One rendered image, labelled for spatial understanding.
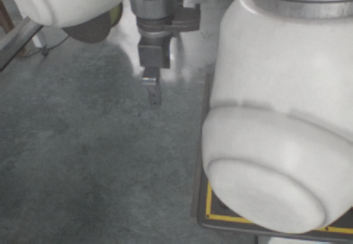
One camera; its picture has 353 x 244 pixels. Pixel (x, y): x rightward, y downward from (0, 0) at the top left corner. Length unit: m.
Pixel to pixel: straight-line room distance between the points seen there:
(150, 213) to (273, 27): 1.05
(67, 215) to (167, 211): 0.42
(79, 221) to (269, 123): 1.11
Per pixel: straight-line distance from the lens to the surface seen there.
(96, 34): 1.97
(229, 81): 0.22
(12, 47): 0.76
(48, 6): 0.34
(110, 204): 1.23
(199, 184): 0.87
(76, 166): 1.37
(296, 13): 0.20
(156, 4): 0.50
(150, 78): 0.52
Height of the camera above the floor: 1.09
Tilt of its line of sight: 47 degrees down
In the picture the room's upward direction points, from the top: 2 degrees counter-clockwise
